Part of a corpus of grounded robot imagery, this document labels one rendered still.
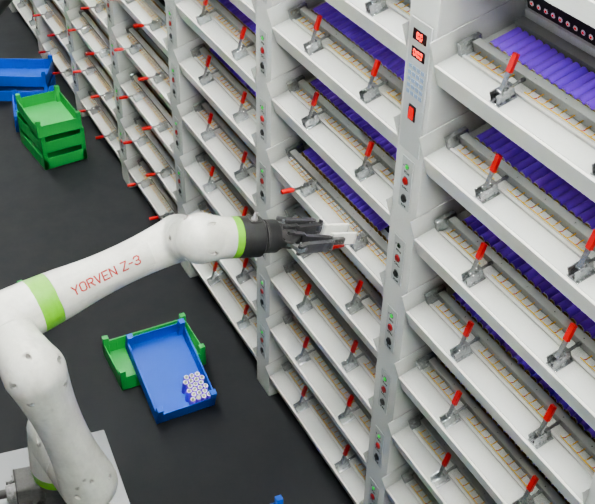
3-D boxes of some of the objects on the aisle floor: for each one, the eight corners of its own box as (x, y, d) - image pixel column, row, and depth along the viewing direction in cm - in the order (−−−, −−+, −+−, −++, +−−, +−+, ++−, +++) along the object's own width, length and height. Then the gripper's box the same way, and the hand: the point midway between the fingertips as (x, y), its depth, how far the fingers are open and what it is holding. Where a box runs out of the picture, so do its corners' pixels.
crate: (122, 391, 321) (120, 373, 316) (103, 353, 336) (101, 336, 331) (206, 364, 332) (205, 346, 328) (184, 329, 347) (183, 312, 342)
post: (189, 278, 371) (162, -226, 267) (180, 264, 377) (150, -232, 274) (238, 264, 378) (229, -231, 274) (228, 251, 385) (216, -237, 281)
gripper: (279, 241, 207) (372, 238, 218) (249, 202, 218) (340, 201, 230) (271, 271, 210) (363, 266, 222) (242, 231, 222) (332, 228, 233)
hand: (339, 233), depth 224 cm, fingers open, 3 cm apart
